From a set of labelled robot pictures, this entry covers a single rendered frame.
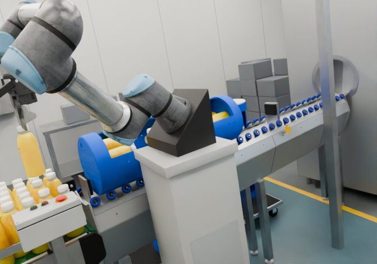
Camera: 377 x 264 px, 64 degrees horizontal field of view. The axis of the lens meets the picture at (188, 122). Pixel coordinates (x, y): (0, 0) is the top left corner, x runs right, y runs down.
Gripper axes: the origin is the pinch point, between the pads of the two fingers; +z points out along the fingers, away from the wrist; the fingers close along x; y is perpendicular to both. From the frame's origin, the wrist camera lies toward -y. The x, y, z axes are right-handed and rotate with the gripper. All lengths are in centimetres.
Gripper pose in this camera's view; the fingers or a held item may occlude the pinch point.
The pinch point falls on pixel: (22, 127)
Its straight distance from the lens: 131.4
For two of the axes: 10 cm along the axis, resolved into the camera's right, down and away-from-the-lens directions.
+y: 7.9, -2.7, 5.5
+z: 1.7, 9.6, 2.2
